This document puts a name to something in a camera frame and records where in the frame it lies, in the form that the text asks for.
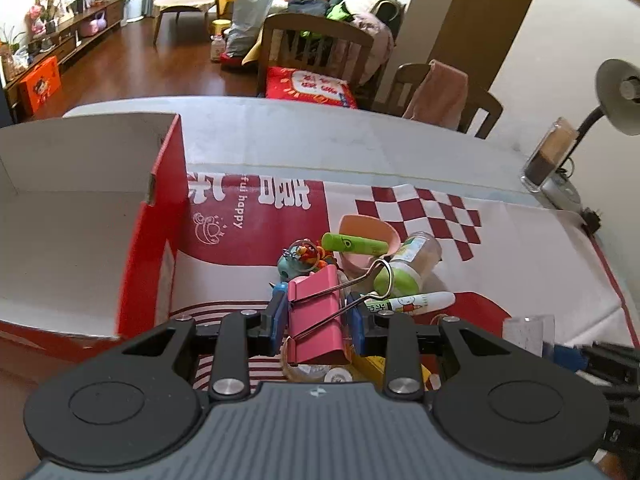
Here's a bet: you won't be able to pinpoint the pink binder clip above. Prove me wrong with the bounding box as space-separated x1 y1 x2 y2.
285 258 394 366

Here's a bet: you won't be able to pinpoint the red parrot keychain toy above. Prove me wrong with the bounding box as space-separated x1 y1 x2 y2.
284 238 337 273

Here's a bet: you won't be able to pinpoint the green tube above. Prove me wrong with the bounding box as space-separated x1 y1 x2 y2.
321 232 388 257

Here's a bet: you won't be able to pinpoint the white marker pen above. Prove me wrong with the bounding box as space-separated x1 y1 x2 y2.
364 292 456 316

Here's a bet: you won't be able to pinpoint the tape roll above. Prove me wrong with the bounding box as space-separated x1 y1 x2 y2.
280 337 363 382

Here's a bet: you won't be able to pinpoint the toothpick jar green lid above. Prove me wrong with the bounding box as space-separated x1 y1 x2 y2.
373 231 442 297

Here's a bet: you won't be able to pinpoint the teal egg-shaped case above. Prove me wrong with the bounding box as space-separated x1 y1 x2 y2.
277 254 311 282

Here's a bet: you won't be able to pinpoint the pink heart-shaped bowl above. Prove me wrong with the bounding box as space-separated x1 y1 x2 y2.
338 214 400 278

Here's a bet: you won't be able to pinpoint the clear plastic cup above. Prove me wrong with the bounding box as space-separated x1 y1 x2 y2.
502 314 555 361

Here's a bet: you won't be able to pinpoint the red white printed mat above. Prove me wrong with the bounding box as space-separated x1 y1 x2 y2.
169 169 640 391

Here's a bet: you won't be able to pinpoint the red cardboard box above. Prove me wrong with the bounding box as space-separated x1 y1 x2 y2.
1 113 186 361

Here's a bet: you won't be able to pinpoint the chair with pink towel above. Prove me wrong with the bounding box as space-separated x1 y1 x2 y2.
372 60 503 140

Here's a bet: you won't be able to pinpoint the red seat cushion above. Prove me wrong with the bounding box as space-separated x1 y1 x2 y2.
265 66 357 110

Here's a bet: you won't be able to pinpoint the glass jar dark contents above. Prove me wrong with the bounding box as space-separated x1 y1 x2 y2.
521 117 578 193

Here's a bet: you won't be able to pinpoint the wooden dining chair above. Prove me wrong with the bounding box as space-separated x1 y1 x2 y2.
257 13 374 96

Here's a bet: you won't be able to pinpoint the orange gift box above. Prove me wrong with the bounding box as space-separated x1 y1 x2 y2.
18 56 62 117

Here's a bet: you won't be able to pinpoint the wooden coffee table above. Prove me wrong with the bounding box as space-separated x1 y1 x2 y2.
153 0 220 46

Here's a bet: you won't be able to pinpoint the grey desk lamp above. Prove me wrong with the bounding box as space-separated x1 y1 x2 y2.
541 57 640 212

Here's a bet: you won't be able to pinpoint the wooden tv cabinet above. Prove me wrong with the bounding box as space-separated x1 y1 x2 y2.
3 0 125 122

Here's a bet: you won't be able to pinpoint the sofa with clothes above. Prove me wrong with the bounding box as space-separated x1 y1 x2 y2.
221 0 404 86

